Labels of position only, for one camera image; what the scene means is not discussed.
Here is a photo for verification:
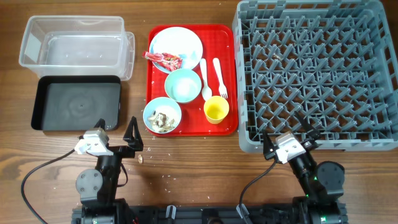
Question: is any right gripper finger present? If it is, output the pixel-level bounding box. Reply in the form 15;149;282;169
294;111;320;140
262;129;277;161

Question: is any food scraps and rice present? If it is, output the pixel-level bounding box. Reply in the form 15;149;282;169
147;111;177;133

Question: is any light blue bowl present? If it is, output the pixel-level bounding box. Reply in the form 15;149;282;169
143;97;182;134

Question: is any yellow plastic cup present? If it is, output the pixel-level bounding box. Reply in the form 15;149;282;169
204;96;229;124

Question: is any green bowl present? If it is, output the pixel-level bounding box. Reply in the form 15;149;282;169
164;68;202;104

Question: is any red snack wrapper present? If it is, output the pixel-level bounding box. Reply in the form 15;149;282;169
142;51;183;72

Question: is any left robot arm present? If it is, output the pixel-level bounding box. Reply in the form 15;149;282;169
71;117;144;224

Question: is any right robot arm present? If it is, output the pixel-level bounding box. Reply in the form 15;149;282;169
262;112;348;224

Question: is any grey dishwasher rack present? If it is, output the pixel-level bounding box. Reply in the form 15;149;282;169
232;1;397;152

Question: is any clear plastic waste bin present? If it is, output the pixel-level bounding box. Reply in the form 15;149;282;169
19;16;135;81

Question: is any food crumb on table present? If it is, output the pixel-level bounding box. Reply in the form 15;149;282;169
138;154;144;164

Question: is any black rectangular tray bin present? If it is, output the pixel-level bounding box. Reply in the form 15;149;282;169
30;75;122;131

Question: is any white plastic fork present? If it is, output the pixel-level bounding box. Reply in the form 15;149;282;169
213;58;228;99

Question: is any white plastic spoon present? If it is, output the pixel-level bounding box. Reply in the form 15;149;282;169
200;58;212;101

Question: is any red serving tray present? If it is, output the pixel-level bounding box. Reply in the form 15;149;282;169
146;24;238;138

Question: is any light blue plate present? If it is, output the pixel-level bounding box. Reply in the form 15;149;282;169
149;27;203;70

